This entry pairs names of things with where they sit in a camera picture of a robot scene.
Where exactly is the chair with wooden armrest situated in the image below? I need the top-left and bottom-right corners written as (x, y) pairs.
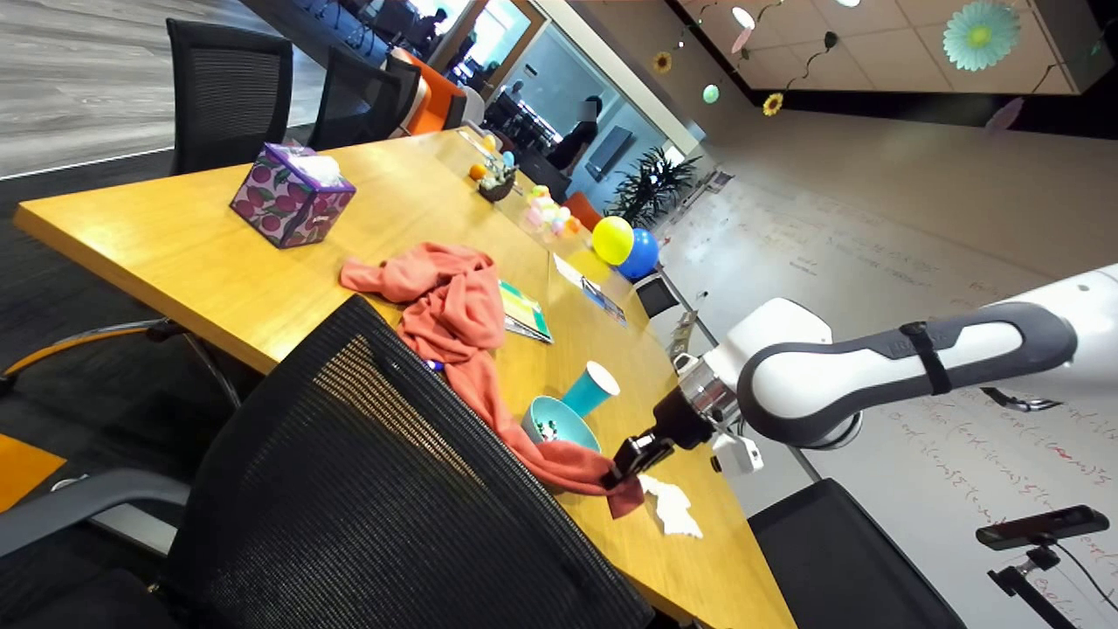
top-left (0, 315), bottom-right (249, 484)

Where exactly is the dark wall screen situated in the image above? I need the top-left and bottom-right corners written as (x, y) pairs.
top-left (592, 123), bottom-right (641, 187)

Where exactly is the green potted plant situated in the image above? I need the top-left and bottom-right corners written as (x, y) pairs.
top-left (607, 149), bottom-right (735, 224)

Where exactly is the person in dark clothes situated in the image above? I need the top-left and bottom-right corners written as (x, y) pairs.
top-left (544, 94), bottom-right (607, 176)

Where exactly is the black stereo camera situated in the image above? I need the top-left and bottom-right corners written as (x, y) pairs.
top-left (974, 504), bottom-right (1116, 555)

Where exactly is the black mesh office chair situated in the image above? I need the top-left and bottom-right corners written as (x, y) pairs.
top-left (0, 289), bottom-right (657, 629)

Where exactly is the colourful picture book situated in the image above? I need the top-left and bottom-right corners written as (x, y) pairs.
top-left (501, 277), bottom-right (560, 349)

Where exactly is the teal paper cup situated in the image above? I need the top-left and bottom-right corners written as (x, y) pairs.
top-left (560, 357), bottom-right (627, 419)

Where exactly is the teal paper flower decoration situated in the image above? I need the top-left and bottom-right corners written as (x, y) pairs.
top-left (940, 0), bottom-right (1027, 75)

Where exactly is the small black bowl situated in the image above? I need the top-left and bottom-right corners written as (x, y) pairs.
top-left (476, 165), bottom-right (520, 207)

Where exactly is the yellow ball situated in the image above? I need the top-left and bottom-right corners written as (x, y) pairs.
top-left (588, 214), bottom-right (641, 268)

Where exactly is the blue patterned packet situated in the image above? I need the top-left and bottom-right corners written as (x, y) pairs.
top-left (578, 277), bottom-right (629, 324)

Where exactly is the blue sofa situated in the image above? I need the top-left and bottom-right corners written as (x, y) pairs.
top-left (249, 0), bottom-right (396, 69)

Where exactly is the white crumpled tissue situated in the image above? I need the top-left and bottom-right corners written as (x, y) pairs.
top-left (636, 473), bottom-right (707, 541)

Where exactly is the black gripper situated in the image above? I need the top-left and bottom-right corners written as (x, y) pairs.
top-left (602, 384), bottom-right (716, 492)

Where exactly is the orange sweatshirt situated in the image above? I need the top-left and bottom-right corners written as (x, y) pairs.
top-left (340, 241), bottom-right (646, 520)

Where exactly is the teal bowl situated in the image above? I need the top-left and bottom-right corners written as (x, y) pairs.
top-left (518, 394), bottom-right (605, 463)

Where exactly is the orange seat cushion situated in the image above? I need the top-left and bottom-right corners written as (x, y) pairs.
top-left (0, 432), bottom-right (71, 515)

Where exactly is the black camera tripod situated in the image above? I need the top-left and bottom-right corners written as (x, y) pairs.
top-left (989, 546), bottom-right (1081, 629)

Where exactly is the pastel toy pile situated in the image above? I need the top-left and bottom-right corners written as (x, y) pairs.
top-left (518, 182), bottom-right (588, 246)

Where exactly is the purple patterned tissue box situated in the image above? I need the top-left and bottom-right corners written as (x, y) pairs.
top-left (227, 140), bottom-right (356, 253)

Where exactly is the blue ball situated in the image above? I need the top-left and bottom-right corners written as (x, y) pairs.
top-left (616, 228), bottom-right (665, 287)

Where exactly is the red chair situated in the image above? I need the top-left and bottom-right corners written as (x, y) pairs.
top-left (567, 188), bottom-right (605, 236)

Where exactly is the orange chair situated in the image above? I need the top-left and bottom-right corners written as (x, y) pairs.
top-left (388, 47), bottom-right (467, 138)

